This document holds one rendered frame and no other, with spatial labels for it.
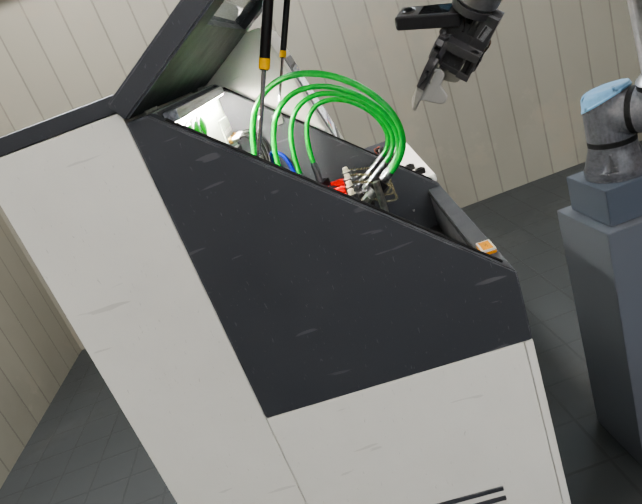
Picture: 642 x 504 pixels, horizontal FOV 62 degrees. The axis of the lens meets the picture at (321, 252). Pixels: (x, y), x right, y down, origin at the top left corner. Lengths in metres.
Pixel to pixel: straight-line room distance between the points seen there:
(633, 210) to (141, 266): 1.19
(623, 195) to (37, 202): 1.32
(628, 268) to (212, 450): 1.12
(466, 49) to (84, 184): 0.70
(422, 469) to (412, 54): 3.04
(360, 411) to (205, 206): 0.54
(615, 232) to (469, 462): 0.67
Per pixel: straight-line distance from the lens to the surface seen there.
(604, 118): 1.53
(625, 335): 1.68
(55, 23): 3.93
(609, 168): 1.57
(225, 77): 1.67
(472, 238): 1.28
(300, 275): 1.03
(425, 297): 1.08
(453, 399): 1.22
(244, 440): 1.25
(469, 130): 4.07
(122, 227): 1.06
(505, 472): 1.38
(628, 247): 1.57
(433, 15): 1.00
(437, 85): 1.04
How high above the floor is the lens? 1.47
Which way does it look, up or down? 21 degrees down
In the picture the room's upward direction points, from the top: 21 degrees counter-clockwise
